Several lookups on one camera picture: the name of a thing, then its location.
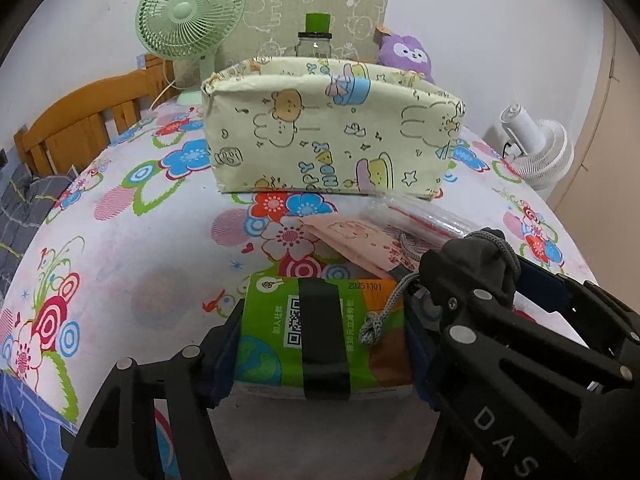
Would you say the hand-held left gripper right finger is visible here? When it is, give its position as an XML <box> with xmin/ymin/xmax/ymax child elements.
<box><xmin>404</xmin><ymin>289</ymin><xmax>472</xmax><ymax>480</ymax></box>

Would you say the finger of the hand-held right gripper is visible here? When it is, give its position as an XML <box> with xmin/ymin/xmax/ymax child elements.
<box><xmin>419</xmin><ymin>234</ymin><xmax>637</xmax><ymax>388</ymax></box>
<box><xmin>517</xmin><ymin>257</ymin><xmax>640</xmax><ymax>347</ymax></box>

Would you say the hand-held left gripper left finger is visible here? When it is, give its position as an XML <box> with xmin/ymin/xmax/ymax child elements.
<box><xmin>62</xmin><ymin>300</ymin><xmax>247</xmax><ymax>480</ymax></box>

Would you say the grey drawstring pouch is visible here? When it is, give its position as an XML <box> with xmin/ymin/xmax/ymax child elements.
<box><xmin>362</xmin><ymin>227</ymin><xmax>521</xmax><ymax>347</ymax></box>

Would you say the green tissue pack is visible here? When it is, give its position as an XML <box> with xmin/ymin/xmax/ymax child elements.
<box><xmin>235</xmin><ymin>272</ymin><xmax>416</xmax><ymax>402</ymax></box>

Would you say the yellow printed fabric storage box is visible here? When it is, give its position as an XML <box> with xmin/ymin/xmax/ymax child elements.
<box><xmin>201</xmin><ymin>56</ymin><xmax>467</xmax><ymax>202</ymax></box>

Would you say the clear plastic packet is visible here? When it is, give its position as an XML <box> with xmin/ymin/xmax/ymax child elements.
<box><xmin>360</xmin><ymin>196</ymin><xmax>474</xmax><ymax>242</ymax></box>

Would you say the pink printed pouch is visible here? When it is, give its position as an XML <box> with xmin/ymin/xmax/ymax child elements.
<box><xmin>302</xmin><ymin>215</ymin><xmax>427</xmax><ymax>279</ymax></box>

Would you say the floral tablecloth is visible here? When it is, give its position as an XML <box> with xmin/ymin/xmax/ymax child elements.
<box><xmin>0</xmin><ymin>87</ymin><xmax>603</xmax><ymax>480</ymax></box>

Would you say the white standing fan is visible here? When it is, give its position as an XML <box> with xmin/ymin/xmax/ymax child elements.
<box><xmin>499</xmin><ymin>104</ymin><xmax>575</xmax><ymax>193</ymax></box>

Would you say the beige door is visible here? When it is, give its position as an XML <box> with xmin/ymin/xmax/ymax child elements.
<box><xmin>545</xmin><ymin>7</ymin><xmax>640</xmax><ymax>281</ymax></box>

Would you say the blue bed sheet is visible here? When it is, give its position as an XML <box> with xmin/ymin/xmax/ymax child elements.
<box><xmin>0</xmin><ymin>367</ymin><xmax>78</xmax><ymax>480</ymax></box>

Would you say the grey plaid pillow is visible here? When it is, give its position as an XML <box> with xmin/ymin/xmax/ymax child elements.
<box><xmin>0</xmin><ymin>164</ymin><xmax>77</xmax><ymax>283</ymax></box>

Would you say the purple plush bunny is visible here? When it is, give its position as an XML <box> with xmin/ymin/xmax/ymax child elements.
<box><xmin>375</xmin><ymin>24</ymin><xmax>437</xmax><ymax>84</ymax></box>

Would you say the wooden bed headboard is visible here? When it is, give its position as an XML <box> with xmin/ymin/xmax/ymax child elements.
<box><xmin>14</xmin><ymin>56</ymin><xmax>177</xmax><ymax>178</ymax></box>

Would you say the glass jar with green lid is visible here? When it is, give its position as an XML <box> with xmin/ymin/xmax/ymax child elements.
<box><xmin>295</xmin><ymin>12</ymin><xmax>334</xmax><ymax>59</ymax></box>

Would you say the green printed cardboard sheet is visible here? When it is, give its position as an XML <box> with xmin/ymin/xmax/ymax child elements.
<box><xmin>219</xmin><ymin>0</ymin><xmax>391</xmax><ymax>68</ymax></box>

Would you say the green desk fan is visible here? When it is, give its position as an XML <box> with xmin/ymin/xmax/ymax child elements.
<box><xmin>136</xmin><ymin>0</ymin><xmax>247</xmax><ymax>107</ymax></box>

